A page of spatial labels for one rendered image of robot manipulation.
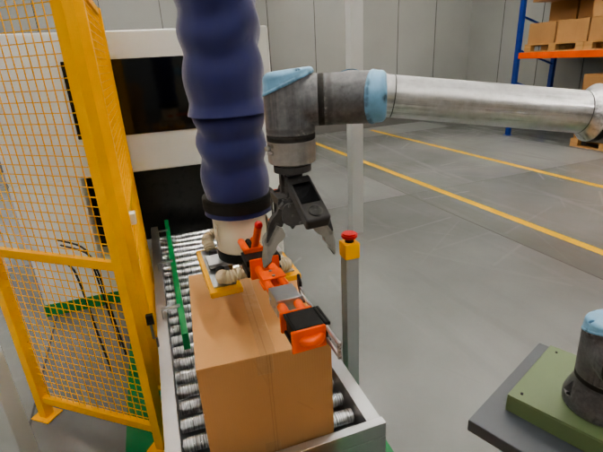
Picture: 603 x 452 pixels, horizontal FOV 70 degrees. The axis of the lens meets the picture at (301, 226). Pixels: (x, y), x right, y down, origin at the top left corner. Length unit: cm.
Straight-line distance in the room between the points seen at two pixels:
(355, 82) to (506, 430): 105
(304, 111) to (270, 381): 86
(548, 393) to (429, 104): 94
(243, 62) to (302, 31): 933
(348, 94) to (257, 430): 107
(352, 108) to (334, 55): 1010
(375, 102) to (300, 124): 13
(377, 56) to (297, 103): 1067
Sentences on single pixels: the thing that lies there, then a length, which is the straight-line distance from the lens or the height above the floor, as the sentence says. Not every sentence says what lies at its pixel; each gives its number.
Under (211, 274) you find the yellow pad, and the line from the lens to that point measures 142.
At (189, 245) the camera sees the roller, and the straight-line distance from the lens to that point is 321.
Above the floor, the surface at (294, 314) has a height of 124.
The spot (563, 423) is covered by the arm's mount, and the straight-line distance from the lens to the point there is 143.
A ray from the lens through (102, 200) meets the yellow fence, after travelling 179.
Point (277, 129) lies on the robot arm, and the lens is 77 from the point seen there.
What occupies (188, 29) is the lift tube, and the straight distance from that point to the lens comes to 127.
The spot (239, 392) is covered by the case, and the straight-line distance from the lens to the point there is 137.
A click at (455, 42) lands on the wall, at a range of 1277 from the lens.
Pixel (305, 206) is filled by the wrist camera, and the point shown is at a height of 150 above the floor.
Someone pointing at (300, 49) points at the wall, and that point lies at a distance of 1052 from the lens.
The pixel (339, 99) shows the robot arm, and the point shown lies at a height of 167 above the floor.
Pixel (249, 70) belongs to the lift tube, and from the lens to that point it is 126.
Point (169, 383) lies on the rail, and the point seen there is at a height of 60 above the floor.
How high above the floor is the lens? 174
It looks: 21 degrees down
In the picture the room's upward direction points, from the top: 3 degrees counter-clockwise
